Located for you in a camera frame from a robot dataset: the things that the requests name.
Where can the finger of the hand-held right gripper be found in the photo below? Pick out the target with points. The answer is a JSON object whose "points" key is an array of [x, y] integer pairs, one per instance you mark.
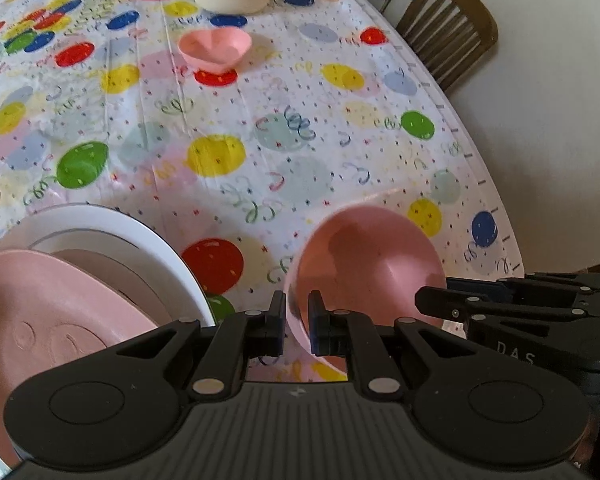
{"points": [[505, 306], [555, 282]]}

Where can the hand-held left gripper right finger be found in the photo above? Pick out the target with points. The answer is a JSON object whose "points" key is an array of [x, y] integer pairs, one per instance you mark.
{"points": [[317, 327]]}

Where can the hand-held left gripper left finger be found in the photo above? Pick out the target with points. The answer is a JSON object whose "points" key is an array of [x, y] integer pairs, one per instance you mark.
{"points": [[277, 325]]}

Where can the pink round bowl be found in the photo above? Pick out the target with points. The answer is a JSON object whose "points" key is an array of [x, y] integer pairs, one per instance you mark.
{"points": [[380, 270]]}

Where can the white plate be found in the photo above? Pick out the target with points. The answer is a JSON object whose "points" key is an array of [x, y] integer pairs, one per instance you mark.
{"points": [[130, 240]]}

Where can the pink bear-shaped plate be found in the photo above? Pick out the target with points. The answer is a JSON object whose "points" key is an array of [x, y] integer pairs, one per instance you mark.
{"points": [[40, 310]]}

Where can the pink heart-shaped bowl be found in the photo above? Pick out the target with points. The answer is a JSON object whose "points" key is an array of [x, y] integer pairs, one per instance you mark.
{"points": [[215, 50]]}

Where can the balloon print tablecloth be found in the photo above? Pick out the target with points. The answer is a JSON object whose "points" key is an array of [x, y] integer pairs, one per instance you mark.
{"points": [[280, 160]]}

